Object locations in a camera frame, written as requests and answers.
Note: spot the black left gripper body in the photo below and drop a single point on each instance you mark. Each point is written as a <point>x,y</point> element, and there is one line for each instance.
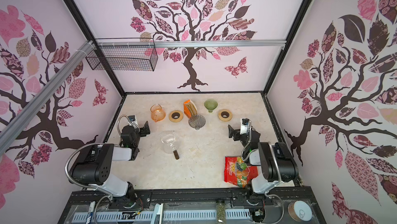
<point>142,129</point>

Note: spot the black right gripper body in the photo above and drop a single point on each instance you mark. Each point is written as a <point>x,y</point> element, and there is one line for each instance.
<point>237,132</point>

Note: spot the wooden ring dripper holder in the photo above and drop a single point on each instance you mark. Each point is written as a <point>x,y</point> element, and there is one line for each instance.
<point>225,115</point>

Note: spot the clear glass server jug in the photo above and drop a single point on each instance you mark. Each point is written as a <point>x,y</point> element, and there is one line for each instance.
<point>170,145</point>

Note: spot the clear glass dripper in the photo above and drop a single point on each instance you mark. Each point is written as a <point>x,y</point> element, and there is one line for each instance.
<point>197,122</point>

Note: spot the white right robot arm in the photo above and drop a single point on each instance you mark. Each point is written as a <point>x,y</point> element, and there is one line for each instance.
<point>275,160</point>

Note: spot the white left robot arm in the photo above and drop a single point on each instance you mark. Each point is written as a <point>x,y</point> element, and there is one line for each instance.
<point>90,165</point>

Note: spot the green glass dripper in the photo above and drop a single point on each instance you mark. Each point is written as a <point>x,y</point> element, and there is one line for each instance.
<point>210,105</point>

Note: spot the orange coffee filter box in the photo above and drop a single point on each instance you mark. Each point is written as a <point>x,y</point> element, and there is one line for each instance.
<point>190,109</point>

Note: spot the red candy bag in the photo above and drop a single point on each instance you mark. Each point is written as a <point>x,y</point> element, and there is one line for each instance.
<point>238,173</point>

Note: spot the orange glass pitcher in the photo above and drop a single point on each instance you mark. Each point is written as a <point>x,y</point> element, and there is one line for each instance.
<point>157,113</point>

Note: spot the round white brown device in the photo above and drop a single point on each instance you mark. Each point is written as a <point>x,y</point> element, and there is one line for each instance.
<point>300,211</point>

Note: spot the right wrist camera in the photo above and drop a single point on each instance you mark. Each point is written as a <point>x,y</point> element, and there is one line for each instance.
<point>245,127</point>

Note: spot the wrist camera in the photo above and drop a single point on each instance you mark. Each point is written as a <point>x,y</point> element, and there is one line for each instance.
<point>245,127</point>
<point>132,120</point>

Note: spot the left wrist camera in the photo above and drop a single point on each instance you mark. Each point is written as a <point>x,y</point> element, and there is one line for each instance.
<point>132,120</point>

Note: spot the wooden ring dripper stand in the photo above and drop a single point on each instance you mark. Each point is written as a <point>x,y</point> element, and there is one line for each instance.
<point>176,116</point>

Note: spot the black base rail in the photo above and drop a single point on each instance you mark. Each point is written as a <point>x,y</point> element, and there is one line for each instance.
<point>178,206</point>

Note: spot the black wire basket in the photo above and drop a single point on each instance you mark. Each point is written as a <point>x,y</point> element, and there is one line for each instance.
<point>124,56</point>

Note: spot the aluminium rail back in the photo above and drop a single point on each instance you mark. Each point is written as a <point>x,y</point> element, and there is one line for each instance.
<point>190,44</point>

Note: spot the aluminium rail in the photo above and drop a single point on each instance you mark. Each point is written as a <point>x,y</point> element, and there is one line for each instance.
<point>190,44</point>
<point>21,121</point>

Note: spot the aluminium rail left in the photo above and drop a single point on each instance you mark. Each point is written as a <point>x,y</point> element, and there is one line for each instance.
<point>21,121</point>

